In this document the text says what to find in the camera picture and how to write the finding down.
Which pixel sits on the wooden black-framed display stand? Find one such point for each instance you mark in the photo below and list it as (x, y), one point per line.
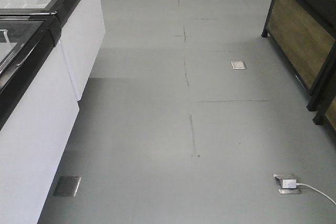
(304, 31)

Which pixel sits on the open floor socket box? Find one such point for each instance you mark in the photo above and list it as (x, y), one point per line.
(277, 177)

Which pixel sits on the white power adapter plug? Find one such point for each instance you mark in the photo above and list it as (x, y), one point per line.
(288, 183)

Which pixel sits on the steel floor outlet plate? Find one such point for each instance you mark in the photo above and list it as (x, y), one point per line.
(238, 65)

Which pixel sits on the white chest freezer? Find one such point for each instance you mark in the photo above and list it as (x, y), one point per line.
(38, 110)
(82, 31)

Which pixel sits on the dark floor outlet plate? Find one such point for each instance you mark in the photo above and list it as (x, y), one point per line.
(67, 186)

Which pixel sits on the far white chest freezer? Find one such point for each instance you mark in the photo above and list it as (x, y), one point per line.
(82, 31)

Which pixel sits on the near white chest freezer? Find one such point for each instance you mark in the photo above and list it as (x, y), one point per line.
(38, 110)

